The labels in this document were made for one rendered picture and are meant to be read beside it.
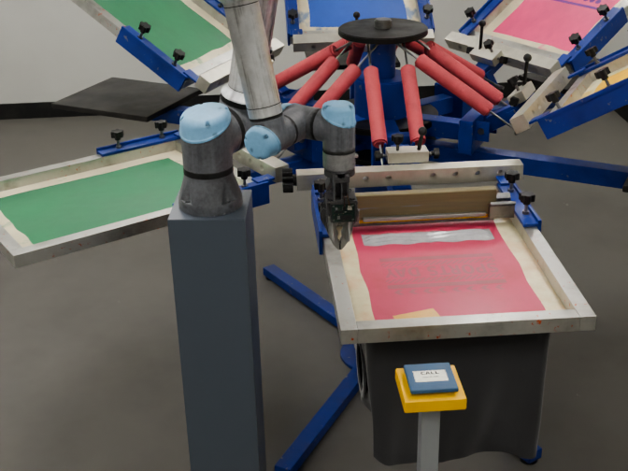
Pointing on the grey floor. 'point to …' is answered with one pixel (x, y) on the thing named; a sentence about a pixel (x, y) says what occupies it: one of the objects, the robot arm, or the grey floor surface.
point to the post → (429, 417)
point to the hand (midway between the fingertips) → (339, 243)
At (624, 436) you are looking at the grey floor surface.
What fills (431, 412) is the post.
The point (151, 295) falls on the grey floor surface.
